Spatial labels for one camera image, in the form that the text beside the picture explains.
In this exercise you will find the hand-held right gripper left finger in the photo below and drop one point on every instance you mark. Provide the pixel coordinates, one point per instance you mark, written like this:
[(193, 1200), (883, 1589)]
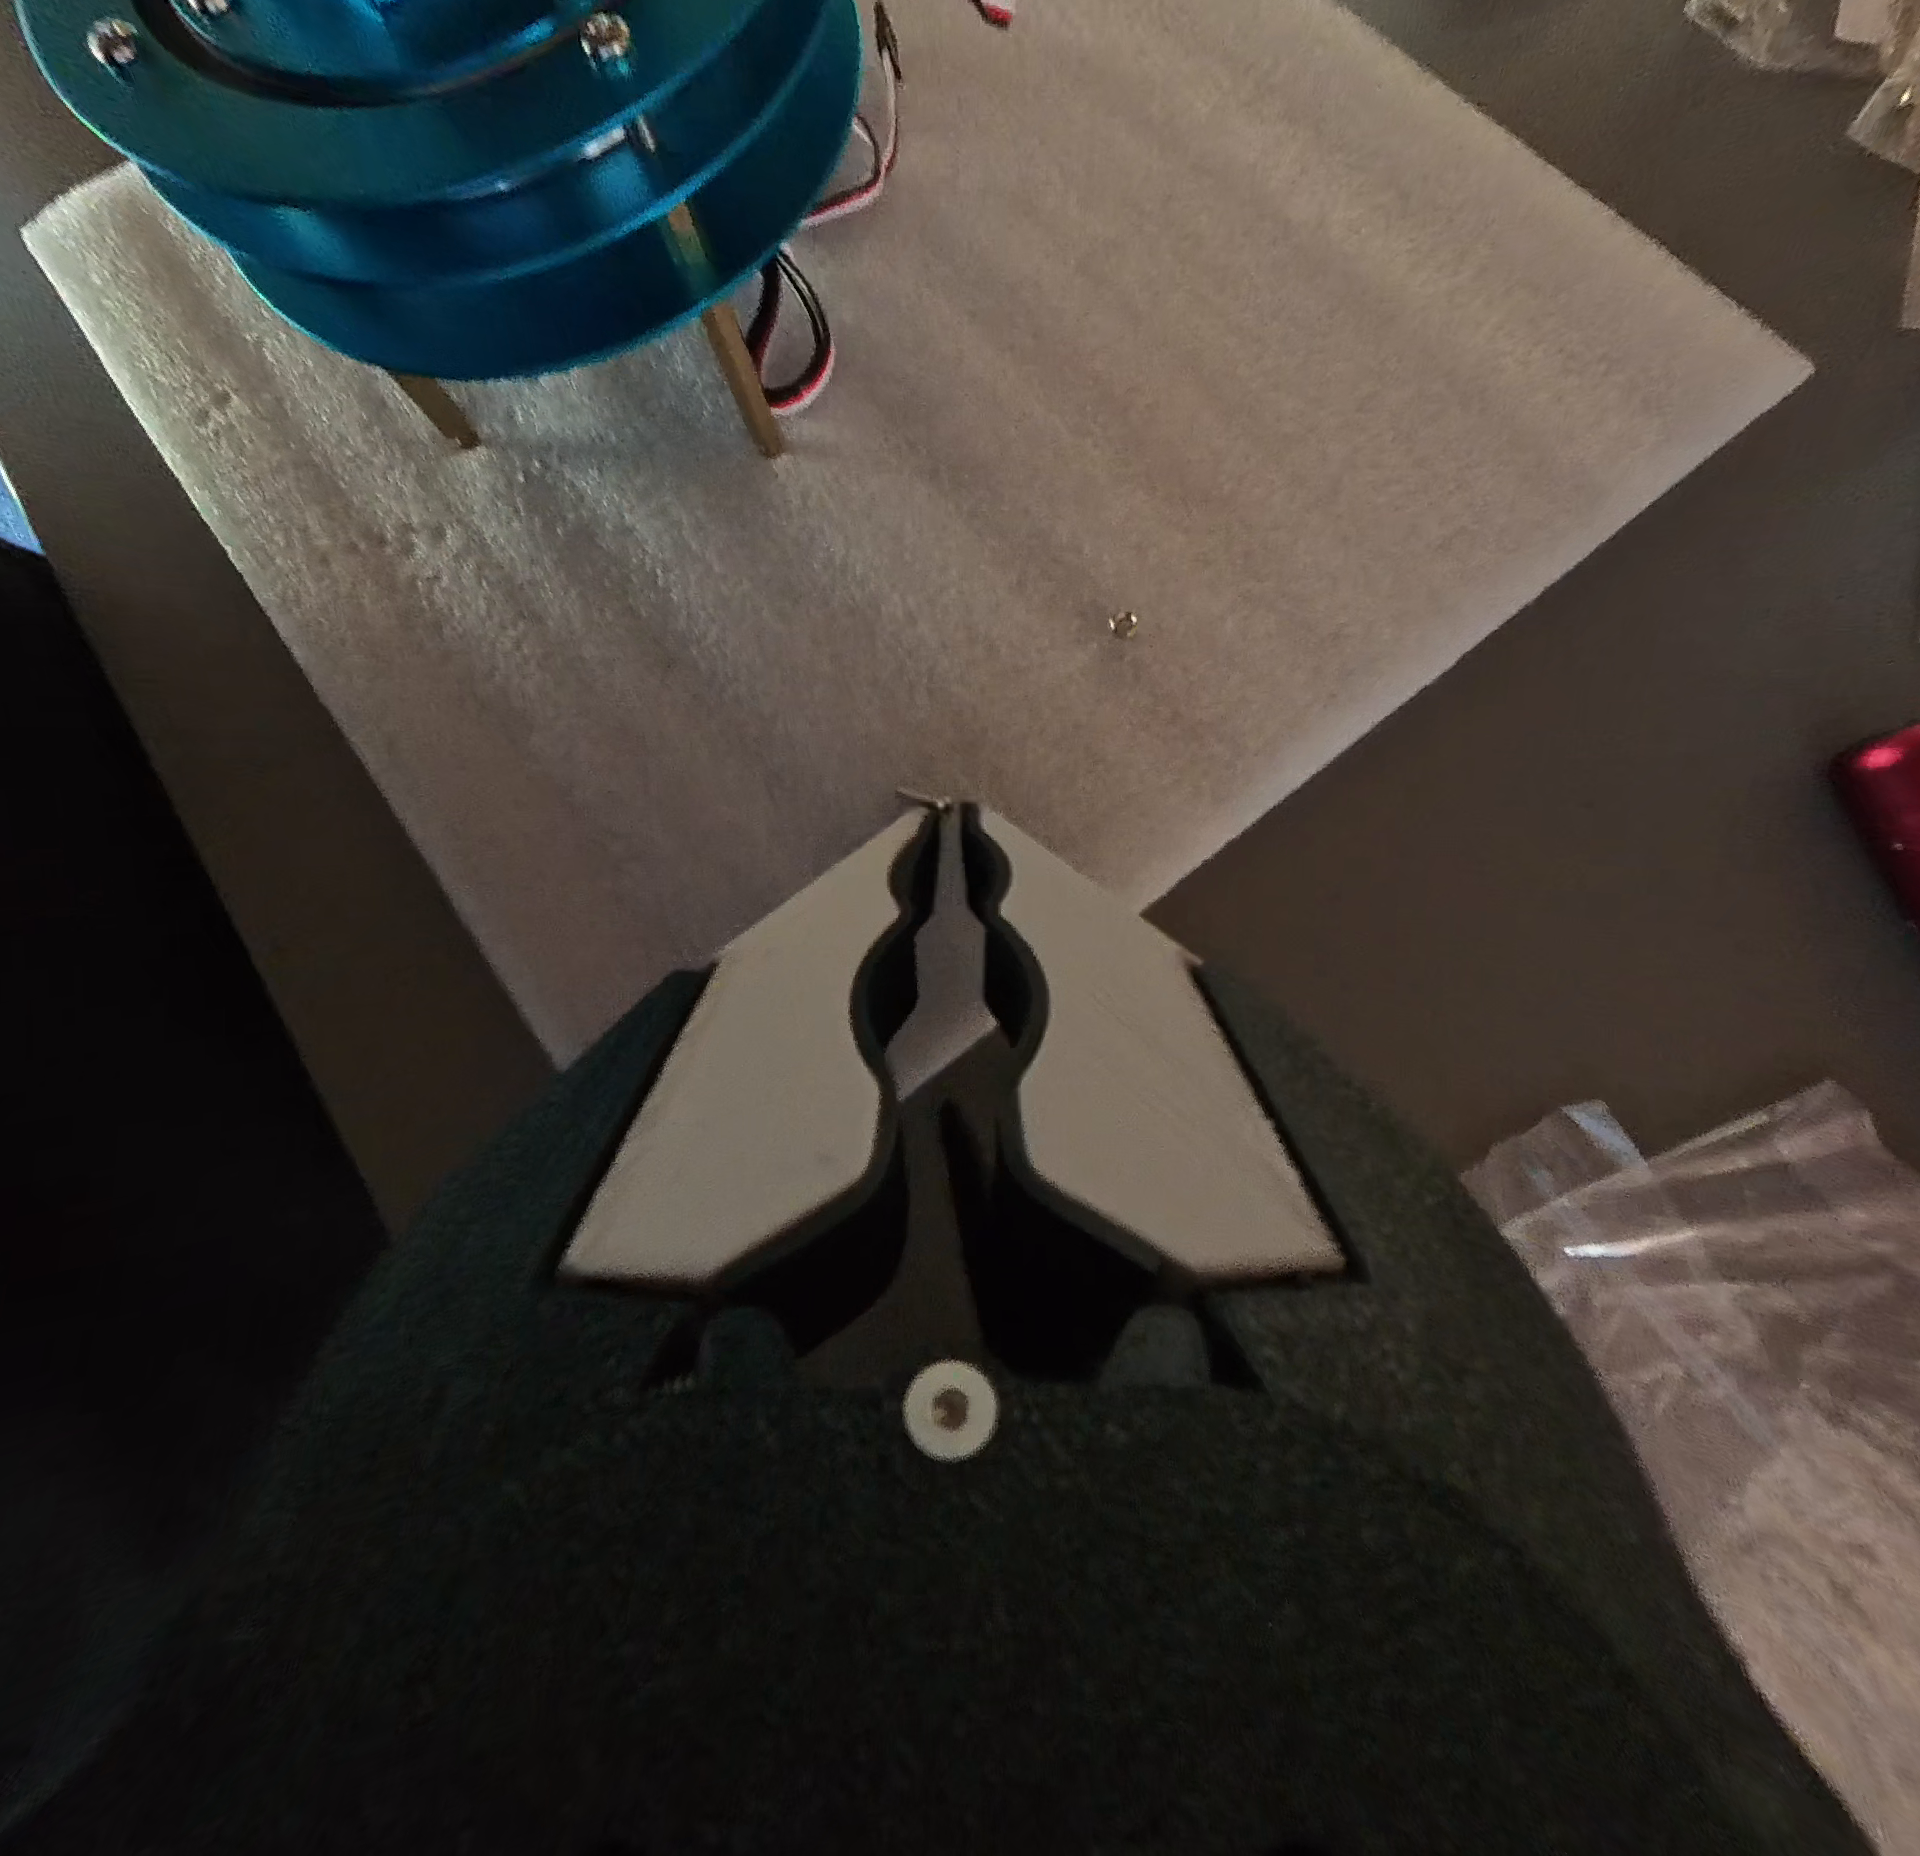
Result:
[(749, 1121)]

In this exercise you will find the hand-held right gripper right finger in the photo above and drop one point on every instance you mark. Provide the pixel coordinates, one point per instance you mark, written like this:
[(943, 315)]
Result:
[(1155, 1121)]

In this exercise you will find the blue toy robot arm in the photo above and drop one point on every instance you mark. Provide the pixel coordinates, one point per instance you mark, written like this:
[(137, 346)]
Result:
[(448, 221)]

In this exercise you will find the grey desk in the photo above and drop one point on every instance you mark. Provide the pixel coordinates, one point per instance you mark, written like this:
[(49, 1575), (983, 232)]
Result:
[(1500, 835)]

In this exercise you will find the crumpled clear plastic bag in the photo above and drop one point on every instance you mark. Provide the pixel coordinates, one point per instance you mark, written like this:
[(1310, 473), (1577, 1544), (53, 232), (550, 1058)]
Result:
[(1725, 1287)]

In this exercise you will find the person's black shirt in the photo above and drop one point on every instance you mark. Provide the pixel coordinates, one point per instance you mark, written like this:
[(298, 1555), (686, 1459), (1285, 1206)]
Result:
[(150, 1136)]

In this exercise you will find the white foam sheet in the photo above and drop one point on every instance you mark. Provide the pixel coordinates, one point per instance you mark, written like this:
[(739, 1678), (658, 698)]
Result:
[(1200, 461)]

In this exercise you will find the red metal cylinder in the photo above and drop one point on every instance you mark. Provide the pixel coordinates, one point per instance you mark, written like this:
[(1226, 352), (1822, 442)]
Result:
[(1882, 799)]

